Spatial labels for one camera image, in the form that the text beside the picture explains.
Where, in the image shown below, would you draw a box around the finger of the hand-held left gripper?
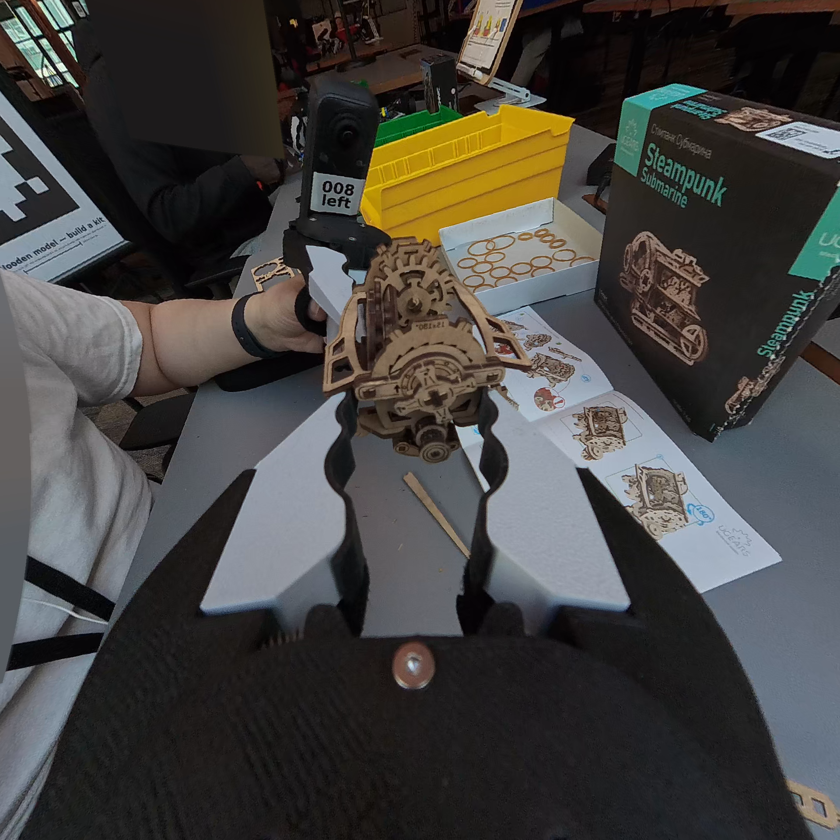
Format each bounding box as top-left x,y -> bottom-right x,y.
305,244 -> 363,329

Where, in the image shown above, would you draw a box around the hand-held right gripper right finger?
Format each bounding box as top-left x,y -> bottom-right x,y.
458,394 -> 632,636

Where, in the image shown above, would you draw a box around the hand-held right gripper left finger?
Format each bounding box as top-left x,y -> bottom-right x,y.
198,392 -> 367,635

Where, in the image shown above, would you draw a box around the wooden mechanical gear model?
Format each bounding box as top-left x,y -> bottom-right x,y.
322,235 -> 534,464

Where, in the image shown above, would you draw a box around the person's left forearm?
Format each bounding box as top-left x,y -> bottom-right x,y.
121,297 -> 253,399

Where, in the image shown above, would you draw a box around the grey desk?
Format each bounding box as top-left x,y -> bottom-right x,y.
108,98 -> 840,840

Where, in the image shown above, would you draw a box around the person's left hand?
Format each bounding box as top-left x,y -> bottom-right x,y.
248,274 -> 327,357

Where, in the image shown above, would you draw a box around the wooden cutout sheet scrap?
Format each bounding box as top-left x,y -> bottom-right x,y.
251,256 -> 305,294

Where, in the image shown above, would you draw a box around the green plastic bin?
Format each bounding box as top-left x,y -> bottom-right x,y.
374,105 -> 464,149

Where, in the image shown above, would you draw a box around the black wristband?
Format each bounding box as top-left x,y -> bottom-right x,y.
230,293 -> 280,361

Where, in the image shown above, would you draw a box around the open instruction booklet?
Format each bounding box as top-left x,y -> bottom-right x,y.
455,305 -> 784,595

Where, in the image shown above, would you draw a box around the thin wooden wedge stick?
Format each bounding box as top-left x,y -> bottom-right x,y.
402,471 -> 472,560

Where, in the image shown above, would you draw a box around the small black box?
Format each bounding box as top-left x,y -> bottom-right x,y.
419,54 -> 459,113

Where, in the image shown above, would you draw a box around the yellow plastic bin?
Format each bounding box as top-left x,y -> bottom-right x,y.
359,105 -> 577,248

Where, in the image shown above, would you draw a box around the black office chair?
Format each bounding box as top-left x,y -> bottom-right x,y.
121,392 -> 198,454

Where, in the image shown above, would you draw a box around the group of rubber bands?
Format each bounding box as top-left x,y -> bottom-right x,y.
457,227 -> 595,290

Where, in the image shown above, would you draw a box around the white cardboard tray box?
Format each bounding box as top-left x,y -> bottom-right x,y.
437,197 -> 605,318

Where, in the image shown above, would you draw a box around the black and white sign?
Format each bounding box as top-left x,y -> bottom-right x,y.
0,88 -> 133,285

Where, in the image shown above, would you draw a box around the black model kit box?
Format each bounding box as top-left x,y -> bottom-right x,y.
593,83 -> 840,442

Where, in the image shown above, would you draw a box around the black strap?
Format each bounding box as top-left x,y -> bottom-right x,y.
23,558 -> 116,624
7,631 -> 106,671

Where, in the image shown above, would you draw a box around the black device with cable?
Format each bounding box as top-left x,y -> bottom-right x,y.
586,144 -> 618,212

